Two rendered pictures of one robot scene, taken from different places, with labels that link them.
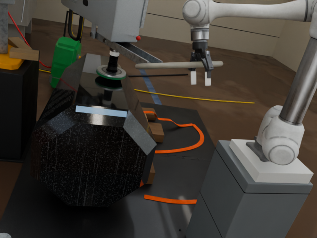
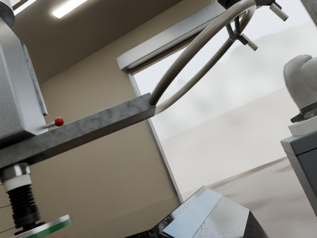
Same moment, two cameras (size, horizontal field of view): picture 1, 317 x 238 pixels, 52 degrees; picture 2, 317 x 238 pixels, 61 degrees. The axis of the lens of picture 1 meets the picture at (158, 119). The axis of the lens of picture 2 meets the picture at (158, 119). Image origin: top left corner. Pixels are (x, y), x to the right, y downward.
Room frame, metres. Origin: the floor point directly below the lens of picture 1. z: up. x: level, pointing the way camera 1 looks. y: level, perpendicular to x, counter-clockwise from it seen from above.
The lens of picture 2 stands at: (1.43, 0.79, 0.87)
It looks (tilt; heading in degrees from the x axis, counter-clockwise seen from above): 11 degrees up; 306
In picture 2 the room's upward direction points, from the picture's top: 22 degrees counter-clockwise
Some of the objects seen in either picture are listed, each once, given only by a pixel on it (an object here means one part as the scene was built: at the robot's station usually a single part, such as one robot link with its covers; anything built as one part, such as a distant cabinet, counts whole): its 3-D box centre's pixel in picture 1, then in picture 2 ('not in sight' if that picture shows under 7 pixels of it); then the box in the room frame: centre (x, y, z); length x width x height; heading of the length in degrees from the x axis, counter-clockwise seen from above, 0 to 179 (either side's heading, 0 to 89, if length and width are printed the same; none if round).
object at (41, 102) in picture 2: (142, 5); (25, 82); (2.27, 0.29, 1.35); 0.08 x 0.03 x 0.28; 44
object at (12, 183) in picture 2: (114, 52); (17, 182); (2.24, 0.42, 1.00); 0.07 x 0.07 x 0.04
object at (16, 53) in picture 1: (24, 54); not in sight; (2.29, 1.10, 0.81); 0.20 x 0.10 x 0.05; 111
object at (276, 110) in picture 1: (277, 126); (305, 79); (1.58, -0.62, 1.02); 0.18 x 0.16 x 0.22; 171
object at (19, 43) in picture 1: (20, 44); not in sight; (2.48, 1.23, 0.80); 0.20 x 0.10 x 0.05; 59
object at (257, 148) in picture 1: (266, 146); (314, 108); (1.60, -0.62, 0.88); 0.22 x 0.18 x 0.06; 22
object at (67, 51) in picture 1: (67, 52); not in sight; (3.65, 1.23, 0.43); 0.35 x 0.35 x 0.87; 88
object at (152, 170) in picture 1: (144, 166); not in sight; (2.28, 0.02, 0.07); 0.30 x 0.12 x 0.12; 16
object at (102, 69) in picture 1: (111, 71); (31, 231); (2.24, 0.42, 0.85); 0.21 x 0.21 x 0.01
